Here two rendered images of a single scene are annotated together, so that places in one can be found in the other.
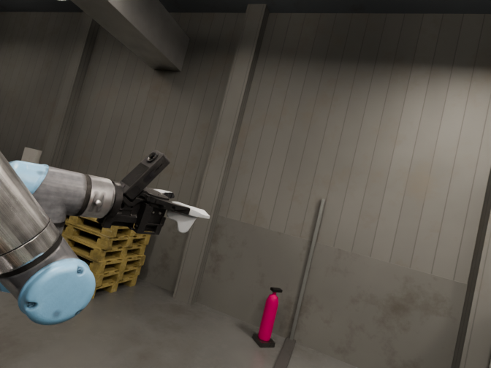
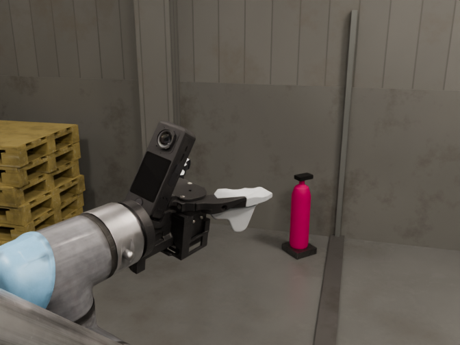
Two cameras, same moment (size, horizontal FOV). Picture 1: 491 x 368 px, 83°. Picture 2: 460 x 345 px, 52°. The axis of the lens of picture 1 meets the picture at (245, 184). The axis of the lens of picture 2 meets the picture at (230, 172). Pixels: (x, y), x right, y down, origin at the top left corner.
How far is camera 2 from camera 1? 24 cm
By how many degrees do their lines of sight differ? 21
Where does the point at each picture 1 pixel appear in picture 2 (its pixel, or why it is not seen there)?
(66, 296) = not seen: outside the picture
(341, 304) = (405, 172)
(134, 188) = (159, 202)
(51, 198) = (74, 285)
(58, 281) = not seen: outside the picture
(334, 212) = (376, 30)
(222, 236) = (196, 116)
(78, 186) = (98, 247)
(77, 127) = not seen: outside the picture
